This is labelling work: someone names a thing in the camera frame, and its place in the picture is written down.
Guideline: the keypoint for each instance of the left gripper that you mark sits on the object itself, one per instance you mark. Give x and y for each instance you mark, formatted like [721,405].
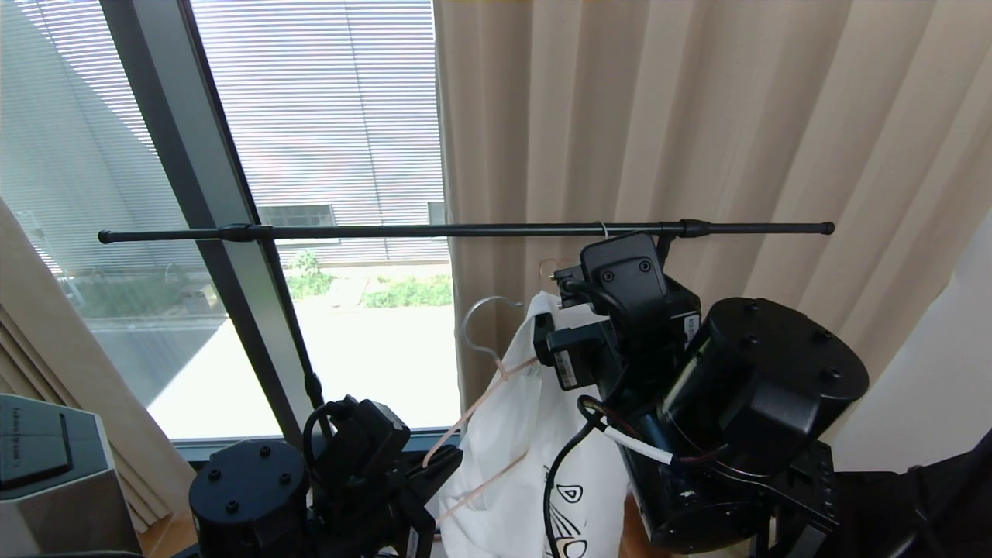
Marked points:
[387,527]

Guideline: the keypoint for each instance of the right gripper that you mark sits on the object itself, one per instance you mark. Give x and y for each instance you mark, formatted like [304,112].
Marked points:
[635,356]

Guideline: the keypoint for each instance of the pink clothes hanger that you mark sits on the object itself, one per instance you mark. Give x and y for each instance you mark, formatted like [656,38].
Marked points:
[463,420]
[604,229]

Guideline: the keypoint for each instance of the white garment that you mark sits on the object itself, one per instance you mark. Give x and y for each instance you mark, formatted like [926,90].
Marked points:
[511,434]

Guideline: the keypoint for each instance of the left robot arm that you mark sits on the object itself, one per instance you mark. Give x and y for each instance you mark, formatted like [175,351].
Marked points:
[248,496]

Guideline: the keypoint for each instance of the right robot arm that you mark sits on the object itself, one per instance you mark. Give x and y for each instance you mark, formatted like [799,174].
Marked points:
[759,372]

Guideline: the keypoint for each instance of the black clothes rack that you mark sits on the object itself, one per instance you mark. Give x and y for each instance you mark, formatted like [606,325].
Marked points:
[387,230]

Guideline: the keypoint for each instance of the beige curtain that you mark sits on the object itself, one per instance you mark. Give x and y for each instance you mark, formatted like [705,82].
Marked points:
[697,116]
[77,372]

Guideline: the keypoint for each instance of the window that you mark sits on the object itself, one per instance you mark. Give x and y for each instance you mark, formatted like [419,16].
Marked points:
[333,116]

